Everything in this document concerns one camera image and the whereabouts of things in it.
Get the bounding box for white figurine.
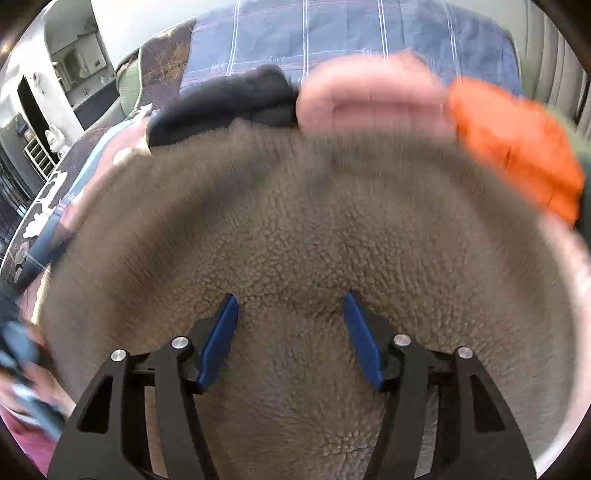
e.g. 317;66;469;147
44;124;70;160

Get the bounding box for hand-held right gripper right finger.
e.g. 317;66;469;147
342;290;539;480

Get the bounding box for dark cabinet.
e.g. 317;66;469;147
74;83;122;131

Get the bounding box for person's pink clothing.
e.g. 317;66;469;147
0;406;63;476

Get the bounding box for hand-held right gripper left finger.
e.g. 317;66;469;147
46;293;241;480

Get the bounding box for person's left hand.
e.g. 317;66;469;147
25;320;77;416

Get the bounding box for blue plaid sheet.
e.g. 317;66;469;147
178;0;525;99

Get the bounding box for pink garment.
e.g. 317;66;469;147
295;51;458;146

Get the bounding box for black garment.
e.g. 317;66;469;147
145;64;301;148

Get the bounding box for wall mirror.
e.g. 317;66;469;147
51;32;116;93

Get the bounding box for orange garment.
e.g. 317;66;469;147
447;76;587;227

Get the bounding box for beige curtain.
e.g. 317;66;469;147
517;0;591;127

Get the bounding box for white rack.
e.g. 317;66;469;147
23;136;61;183

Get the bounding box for olive fleece jacket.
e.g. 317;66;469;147
39;122;578;480

